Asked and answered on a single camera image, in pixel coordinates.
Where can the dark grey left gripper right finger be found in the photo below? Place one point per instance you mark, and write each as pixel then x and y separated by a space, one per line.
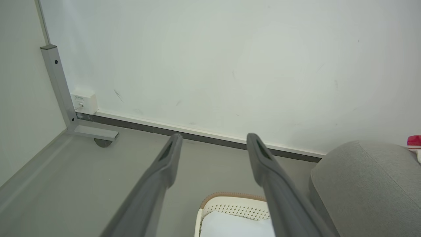
pixel 279 194

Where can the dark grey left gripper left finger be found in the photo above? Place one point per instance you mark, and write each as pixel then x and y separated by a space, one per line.
pixel 151 191

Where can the red white sports jersey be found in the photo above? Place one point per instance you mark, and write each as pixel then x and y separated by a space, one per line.
pixel 414 141

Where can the white plastic laundry basket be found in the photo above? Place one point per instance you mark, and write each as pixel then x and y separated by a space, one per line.
pixel 235 205

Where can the white garment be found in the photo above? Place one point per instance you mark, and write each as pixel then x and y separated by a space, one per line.
pixel 233 227

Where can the white black baseboard strip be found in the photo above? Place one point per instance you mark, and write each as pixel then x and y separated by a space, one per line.
pixel 204 133

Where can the grey fabric sofa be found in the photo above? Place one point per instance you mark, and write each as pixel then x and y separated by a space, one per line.
pixel 368 184

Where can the grey metal table leg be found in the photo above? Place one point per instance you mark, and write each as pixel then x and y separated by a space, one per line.
pixel 61 85

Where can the dark round frame foot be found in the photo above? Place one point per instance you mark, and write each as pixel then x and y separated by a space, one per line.
pixel 103 143

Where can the white wall outlet box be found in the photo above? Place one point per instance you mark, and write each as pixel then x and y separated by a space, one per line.
pixel 84 102

